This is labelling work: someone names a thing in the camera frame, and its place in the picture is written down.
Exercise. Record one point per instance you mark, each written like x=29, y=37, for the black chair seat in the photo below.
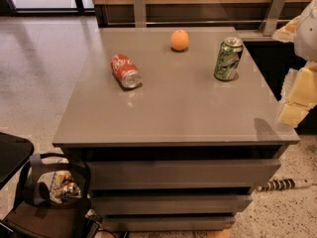
x=14, y=152

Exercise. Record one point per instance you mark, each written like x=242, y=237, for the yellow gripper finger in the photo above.
x=287, y=33
x=298, y=95

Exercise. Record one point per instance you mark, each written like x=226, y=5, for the red coke can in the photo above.
x=125, y=71

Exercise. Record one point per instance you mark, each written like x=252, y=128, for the metal bracket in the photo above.
x=268, y=25
x=140, y=13

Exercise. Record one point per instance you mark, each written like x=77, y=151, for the wire basket with snacks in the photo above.
x=63, y=187

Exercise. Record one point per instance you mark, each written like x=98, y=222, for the orange fruit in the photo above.
x=179, y=40

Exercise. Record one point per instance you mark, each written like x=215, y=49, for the left metal bracket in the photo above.
x=140, y=13

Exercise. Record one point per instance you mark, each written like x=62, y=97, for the grey drawer cabinet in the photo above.
x=179, y=112

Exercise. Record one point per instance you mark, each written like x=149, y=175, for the right metal bracket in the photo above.
x=268, y=25

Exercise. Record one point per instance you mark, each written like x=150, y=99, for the top grey drawer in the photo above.
x=181, y=174

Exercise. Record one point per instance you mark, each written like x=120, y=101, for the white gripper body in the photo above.
x=307, y=37

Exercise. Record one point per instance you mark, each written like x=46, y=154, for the green soda can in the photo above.
x=228, y=58

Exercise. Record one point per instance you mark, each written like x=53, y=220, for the middle grey drawer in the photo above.
x=176, y=204

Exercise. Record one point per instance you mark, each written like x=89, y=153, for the black white striped stick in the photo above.
x=285, y=184

